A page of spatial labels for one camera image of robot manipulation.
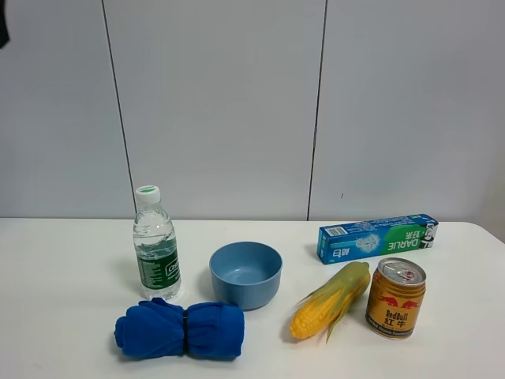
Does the rolled blue towel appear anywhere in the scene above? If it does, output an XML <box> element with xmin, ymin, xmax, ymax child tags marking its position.
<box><xmin>114</xmin><ymin>298</ymin><xmax>245</xmax><ymax>359</ymax></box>

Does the light blue bowl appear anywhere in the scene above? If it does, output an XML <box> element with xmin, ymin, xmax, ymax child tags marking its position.
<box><xmin>209</xmin><ymin>242</ymin><xmax>283</xmax><ymax>310</ymax></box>

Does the blue Darlie toothpaste box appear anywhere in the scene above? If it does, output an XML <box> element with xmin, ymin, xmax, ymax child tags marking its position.
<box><xmin>316</xmin><ymin>213</ymin><xmax>439</xmax><ymax>265</ymax></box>

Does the clear plastic water bottle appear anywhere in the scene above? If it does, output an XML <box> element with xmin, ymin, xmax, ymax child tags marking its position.
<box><xmin>133</xmin><ymin>185</ymin><xmax>181</xmax><ymax>302</ymax></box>

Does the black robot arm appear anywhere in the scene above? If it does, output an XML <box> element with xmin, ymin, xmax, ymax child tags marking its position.
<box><xmin>0</xmin><ymin>0</ymin><xmax>10</xmax><ymax>49</ymax></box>

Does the yellow toy corn cob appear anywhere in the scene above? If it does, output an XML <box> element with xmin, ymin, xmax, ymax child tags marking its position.
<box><xmin>290</xmin><ymin>261</ymin><xmax>371</xmax><ymax>342</ymax></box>

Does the gold Red Bull can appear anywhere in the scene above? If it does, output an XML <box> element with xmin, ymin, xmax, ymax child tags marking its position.
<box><xmin>365</xmin><ymin>257</ymin><xmax>426</xmax><ymax>340</ymax></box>

